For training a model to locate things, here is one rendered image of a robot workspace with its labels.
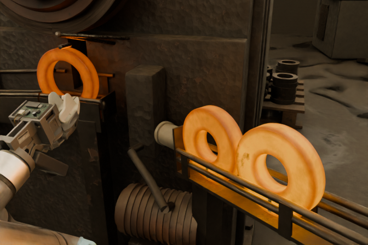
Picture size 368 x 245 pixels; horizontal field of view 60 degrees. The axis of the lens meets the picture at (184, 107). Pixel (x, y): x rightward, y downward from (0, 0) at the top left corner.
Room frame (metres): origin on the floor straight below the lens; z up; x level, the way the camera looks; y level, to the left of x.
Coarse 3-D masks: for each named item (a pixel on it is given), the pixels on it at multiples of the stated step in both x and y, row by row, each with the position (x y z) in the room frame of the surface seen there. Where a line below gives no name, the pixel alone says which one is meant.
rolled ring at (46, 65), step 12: (72, 48) 0.86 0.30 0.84; (48, 60) 0.86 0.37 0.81; (60, 60) 0.85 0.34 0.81; (72, 60) 0.83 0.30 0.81; (84, 60) 0.84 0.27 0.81; (48, 72) 0.87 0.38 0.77; (84, 72) 0.82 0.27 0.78; (96, 72) 0.85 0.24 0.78; (48, 84) 0.87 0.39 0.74; (84, 84) 0.83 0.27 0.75; (96, 84) 0.83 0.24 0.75; (84, 96) 0.83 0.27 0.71; (96, 96) 0.85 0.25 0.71
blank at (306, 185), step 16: (256, 128) 0.47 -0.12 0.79; (272, 128) 0.45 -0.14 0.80; (288, 128) 0.45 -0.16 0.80; (240, 144) 0.49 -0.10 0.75; (256, 144) 0.46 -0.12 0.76; (272, 144) 0.44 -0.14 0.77; (288, 144) 0.42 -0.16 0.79; (304, 144) 0.42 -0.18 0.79; (240, 160) 0.49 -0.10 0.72; (256, 160) 0.47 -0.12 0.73; (288, 160) 0.42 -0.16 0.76; (304, 160) 0.40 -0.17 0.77; (320, 160) 0.41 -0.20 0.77; (240, 176) 0.49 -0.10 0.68; (256, 176) 0.46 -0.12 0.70; (288, 176) 0.41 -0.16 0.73; (304, 176) 0.39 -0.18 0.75; (320, 176) 0.39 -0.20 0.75; (288, 192) 0.41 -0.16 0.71; (304, 192) 0.39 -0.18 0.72; (320, 192) 0.39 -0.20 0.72
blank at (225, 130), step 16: (192, 112) 0.59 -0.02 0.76; (208, 112) 0.56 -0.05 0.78; (224, 112) 0.56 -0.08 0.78; (192, 128) 0.59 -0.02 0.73; (208, 128) 0.56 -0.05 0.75; (224, 128) 0.52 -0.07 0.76; (192, 144) 0.59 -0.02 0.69; (224, 144) 0.52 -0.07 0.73; (208, 160) 0.56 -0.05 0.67; (224, 160) 0.52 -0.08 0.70
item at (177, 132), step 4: (176, 128) 0.62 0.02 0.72; (180, 128) 0.62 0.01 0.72; (172, 132) 0.61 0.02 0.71; (176, 132) 0.61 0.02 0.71; (180, 132) 0.62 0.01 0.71; (176, 136) 0.61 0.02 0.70; (180, 136) 0.62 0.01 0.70; (176, 140) 0.61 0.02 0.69; (180, 140) 0.62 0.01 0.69; (176, 144) 0.61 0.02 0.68; (180, 144) 0.62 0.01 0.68; (180, 148) 0.61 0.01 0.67; (184, 148) 0.62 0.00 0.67; (176, 156) 0.61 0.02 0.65; (176, 164) 0.60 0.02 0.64; (180, 164) 0.61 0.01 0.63; (176, 168) 0.60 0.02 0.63; (180, 168) 0.61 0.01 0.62; (176, 172) 0.60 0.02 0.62
